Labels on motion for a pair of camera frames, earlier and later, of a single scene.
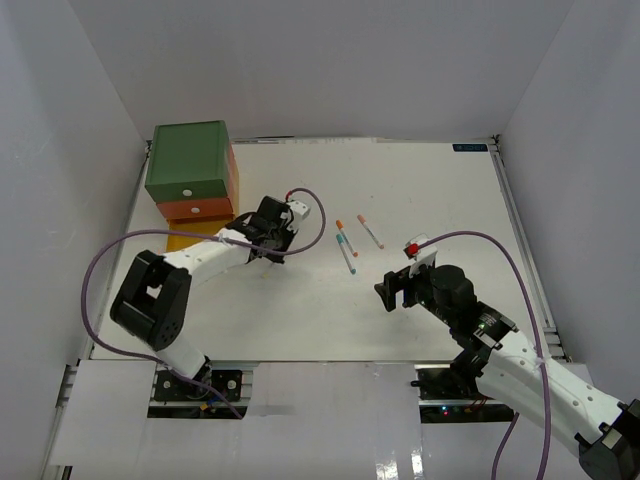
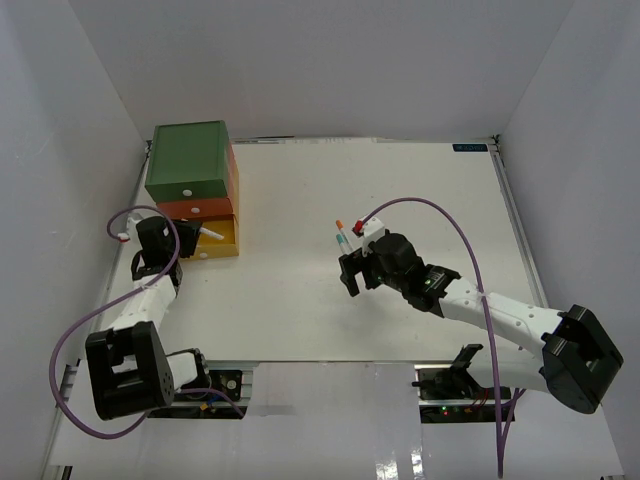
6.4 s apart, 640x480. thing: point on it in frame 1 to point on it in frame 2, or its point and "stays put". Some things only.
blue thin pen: [340, 239] stays put
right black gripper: [396, 282] to [353, 264]
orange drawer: [197, 208] stays put
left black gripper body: [281, 239] to [187, 235]
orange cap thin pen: [340, 225] stays put
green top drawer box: [188, 161] stays put
